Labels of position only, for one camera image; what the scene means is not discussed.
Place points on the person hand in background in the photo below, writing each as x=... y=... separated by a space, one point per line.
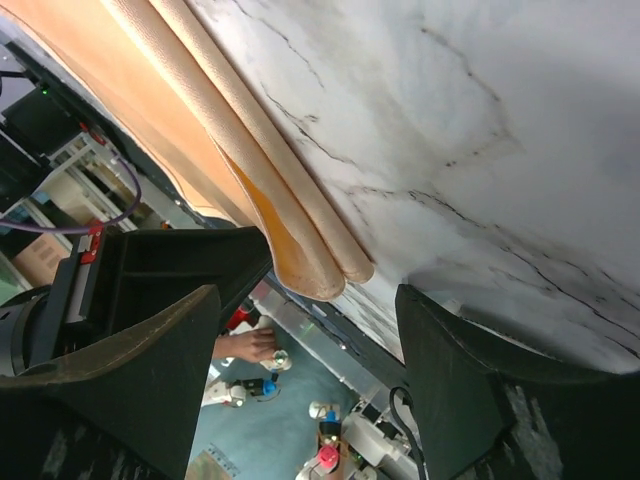
x=252 y=346

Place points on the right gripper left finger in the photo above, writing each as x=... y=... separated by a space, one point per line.
x=125 y=407

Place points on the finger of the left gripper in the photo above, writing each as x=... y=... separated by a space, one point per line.
x=114 y=280

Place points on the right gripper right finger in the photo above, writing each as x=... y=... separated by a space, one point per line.
x=489 y=409

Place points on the orange cloth napkin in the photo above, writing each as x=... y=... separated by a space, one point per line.
x=159 y=73

